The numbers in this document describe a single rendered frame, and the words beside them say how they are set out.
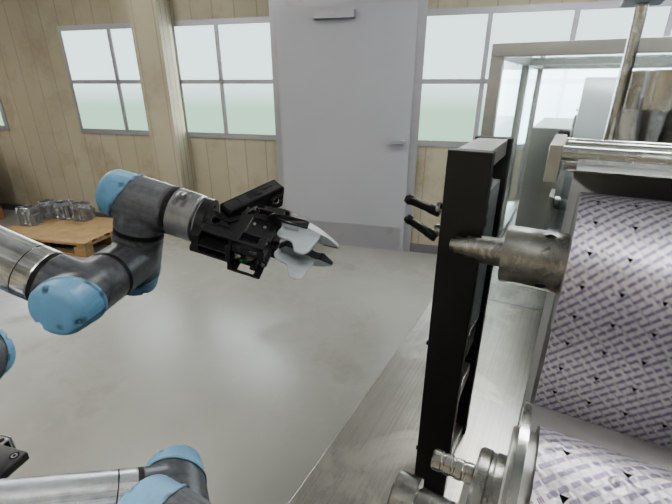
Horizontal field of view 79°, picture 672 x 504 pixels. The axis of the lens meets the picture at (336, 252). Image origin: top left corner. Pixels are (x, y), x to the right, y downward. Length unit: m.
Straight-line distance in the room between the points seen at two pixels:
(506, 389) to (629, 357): 0.57
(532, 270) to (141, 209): 0.52
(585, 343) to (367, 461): 0.47
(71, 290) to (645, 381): 0.62
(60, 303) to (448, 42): 3.45
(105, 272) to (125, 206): 0.10
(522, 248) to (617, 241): 0.09
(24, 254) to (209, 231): 0.23
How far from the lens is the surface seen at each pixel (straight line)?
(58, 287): 0.60
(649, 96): 0.87
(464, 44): 3.73
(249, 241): 0.60
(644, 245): 0.43
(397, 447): 0.83
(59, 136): 5.76
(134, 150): 5.06
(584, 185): 0.57
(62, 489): 0.61
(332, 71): 3.85
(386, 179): 3.82
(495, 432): 0.90
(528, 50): 1.18
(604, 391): 0.47
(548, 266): 0.46
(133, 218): 0.68
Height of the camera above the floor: 1.51
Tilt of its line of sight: 22 degrees down
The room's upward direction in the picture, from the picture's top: straight up
